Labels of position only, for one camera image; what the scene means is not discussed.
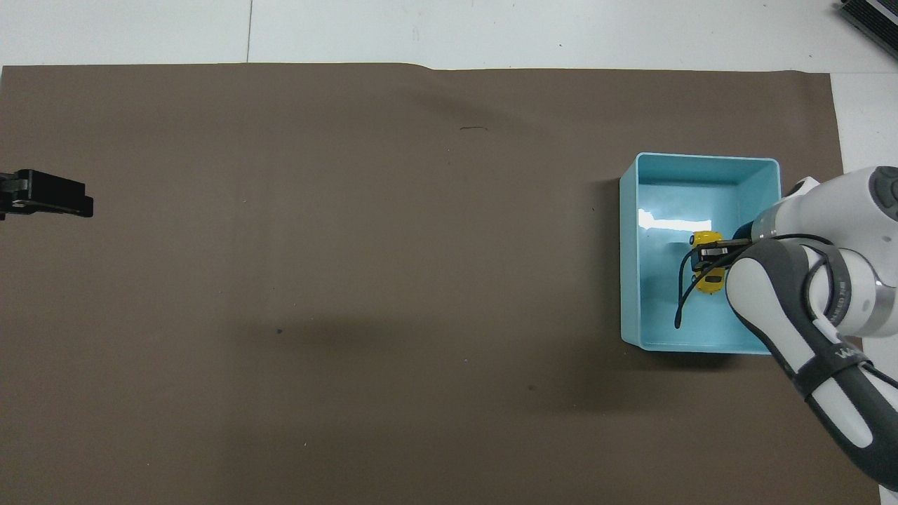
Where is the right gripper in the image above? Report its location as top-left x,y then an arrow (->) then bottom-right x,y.
690,222 -> 756,283

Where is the black cable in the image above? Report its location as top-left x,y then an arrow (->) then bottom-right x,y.
674,234 -> 854,330

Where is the black stand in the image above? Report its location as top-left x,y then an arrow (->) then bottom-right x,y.
838,0 -> 898,43

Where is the yellow toy beetle car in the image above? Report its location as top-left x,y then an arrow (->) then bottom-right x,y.
690,230 -> 728,296

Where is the light blue plastic bin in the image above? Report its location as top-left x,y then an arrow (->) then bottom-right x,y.
619,152 -> 782,355

